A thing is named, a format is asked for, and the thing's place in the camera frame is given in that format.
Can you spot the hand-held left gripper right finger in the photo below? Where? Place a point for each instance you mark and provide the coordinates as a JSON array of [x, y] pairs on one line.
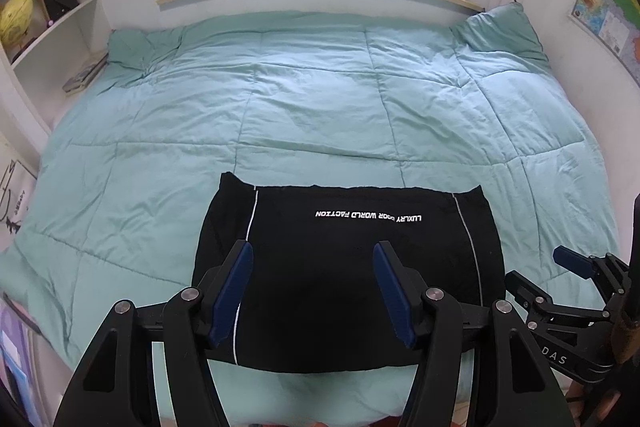
[[395, 294]]

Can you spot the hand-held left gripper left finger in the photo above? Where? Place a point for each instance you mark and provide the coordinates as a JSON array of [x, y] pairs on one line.
[[232, 292]]

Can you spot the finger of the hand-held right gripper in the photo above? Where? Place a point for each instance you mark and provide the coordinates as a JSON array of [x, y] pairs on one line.
[[570, 259], [525, 289]]

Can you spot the black jacket with grey stripes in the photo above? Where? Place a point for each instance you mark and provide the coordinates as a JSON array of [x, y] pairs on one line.
[[350, 257]]

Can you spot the light teal quilt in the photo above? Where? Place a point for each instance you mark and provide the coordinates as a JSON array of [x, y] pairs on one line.
[[325, 107]]

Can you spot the purple and blue box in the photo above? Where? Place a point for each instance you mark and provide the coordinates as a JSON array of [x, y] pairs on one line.
[[12, 347]]

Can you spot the white poster with black drawing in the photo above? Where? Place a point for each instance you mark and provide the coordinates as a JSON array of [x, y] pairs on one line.
[[17, 202]]

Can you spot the stack of flat books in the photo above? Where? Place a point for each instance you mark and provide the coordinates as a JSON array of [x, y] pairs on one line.
[[85, 74]]

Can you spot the yellow globe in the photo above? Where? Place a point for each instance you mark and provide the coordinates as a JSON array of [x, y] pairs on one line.
[[15, 19]]

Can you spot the colourful wall map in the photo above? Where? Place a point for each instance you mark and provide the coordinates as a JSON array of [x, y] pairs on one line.
[[610, 12]]

